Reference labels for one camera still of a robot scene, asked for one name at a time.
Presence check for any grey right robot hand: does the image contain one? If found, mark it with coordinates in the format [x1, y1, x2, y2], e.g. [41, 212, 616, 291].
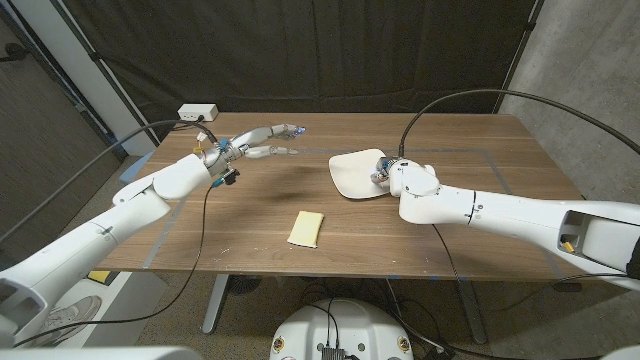
[369, 156, 400, 188]

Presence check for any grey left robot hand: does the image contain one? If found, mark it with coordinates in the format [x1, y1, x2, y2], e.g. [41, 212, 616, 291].
[204, 123, 307, 177]

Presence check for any white square plate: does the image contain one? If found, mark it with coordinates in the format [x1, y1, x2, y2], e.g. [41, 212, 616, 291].
[328, 148, 401, 200]

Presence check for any yellow sponge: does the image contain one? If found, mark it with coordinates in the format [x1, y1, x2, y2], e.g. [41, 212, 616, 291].
[286, 210, 325, 249]

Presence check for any white power strip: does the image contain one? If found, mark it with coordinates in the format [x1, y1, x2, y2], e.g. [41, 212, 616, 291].
[177, 103, 220, 123]

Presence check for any black backdrop curtain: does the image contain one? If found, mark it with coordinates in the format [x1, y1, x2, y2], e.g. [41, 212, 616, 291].
[62, 0, 544, 142]

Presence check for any light blue floor panel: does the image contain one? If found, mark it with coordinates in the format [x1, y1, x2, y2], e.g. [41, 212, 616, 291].
[118, 151, 154, 184]

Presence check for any grey tape outline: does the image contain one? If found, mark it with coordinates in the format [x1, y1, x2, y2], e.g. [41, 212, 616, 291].
[142, 146, 569, 279]

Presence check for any black round mesh object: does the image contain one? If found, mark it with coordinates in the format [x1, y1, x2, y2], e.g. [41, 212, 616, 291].
[227, 274, 264, 296]

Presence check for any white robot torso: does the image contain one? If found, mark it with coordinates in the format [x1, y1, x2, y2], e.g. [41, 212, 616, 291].
[269, 298, 415, 360]

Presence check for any grey table leg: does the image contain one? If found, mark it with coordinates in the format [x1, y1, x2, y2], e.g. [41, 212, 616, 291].
[200, 273, 231, 335]
[457, 279, 489, 345]

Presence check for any black backdrop stand pole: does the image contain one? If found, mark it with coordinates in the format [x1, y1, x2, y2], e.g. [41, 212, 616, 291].
[493, 0, 546, 114]
[48, 0, 162, 147]

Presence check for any white floor platform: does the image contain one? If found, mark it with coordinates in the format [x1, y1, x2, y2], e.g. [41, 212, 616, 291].
[49, 272, 169, 349]

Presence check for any yellow black floor mat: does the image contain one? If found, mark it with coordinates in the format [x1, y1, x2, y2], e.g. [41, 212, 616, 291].
[87, 269, 120, 286]

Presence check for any grey sneaker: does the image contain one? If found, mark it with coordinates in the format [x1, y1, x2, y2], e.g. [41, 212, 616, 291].
[29, 294, 104, 347]

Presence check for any black power strip cord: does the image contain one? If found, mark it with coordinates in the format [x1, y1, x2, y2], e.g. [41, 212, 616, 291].
[171, 115, 206, 132]

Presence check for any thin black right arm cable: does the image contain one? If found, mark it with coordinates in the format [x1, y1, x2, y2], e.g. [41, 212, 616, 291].
[431, 223, 629, 301]

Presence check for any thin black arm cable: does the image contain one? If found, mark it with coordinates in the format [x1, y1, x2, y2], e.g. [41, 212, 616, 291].
[431, 223, 629, 301]
[12, 183, 214, 349]

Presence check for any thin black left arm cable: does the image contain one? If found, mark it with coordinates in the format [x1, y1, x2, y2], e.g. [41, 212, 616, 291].
[12, 183, 214, 349]

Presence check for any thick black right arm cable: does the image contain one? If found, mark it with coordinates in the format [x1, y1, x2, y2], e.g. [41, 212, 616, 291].
[397, 88, 640, 157]

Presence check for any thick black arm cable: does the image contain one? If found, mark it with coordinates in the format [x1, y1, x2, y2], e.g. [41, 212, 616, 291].
[0, 118, 220, 244]
[397, 88, 640, 157]

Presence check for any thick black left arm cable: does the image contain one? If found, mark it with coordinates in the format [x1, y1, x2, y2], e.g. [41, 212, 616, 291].
[0, 118, 220, 244]

